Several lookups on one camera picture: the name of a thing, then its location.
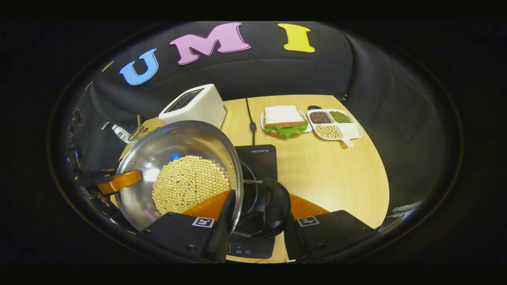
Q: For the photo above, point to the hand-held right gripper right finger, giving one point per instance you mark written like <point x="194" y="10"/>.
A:
<point x="336" y="231"/>

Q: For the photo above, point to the small pile of soybeans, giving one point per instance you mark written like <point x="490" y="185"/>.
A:
<point x="328" y="131"/>

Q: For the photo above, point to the large pile of soybeans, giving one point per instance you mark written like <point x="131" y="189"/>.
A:
<point x="186" y="182"/>

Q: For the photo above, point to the black induction cooktop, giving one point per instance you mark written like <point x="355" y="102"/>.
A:
<point x="257" y="162"/>

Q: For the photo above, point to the white toaster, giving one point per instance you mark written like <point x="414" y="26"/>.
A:
<point x="206" y="107"/>

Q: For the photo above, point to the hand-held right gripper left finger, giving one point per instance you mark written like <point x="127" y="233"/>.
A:
<point x="178" y="233"/>

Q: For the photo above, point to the white bag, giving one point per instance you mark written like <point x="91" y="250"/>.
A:
<point x="406" y="208"/>

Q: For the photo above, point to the white green-label drink bottle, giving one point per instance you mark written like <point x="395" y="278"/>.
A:
<point x="121" y="133"/>

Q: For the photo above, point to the pile of green mung beans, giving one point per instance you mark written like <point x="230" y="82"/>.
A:
<point x="340" y="116"/>

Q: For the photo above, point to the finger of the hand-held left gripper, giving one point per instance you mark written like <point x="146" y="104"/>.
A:
<point x="121" y="180"/>

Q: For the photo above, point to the white divided tray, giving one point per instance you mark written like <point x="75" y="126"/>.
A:
<point x="350" y="130"/>

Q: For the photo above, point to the pile of red beans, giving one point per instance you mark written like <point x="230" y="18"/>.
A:
<point x="320" y="117"/>

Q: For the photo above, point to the metal clip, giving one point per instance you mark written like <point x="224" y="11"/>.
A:
<point x="105" y="125"/>

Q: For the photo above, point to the sandwich with lettuce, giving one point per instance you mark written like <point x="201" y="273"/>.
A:
<point x="283" y="116"/>

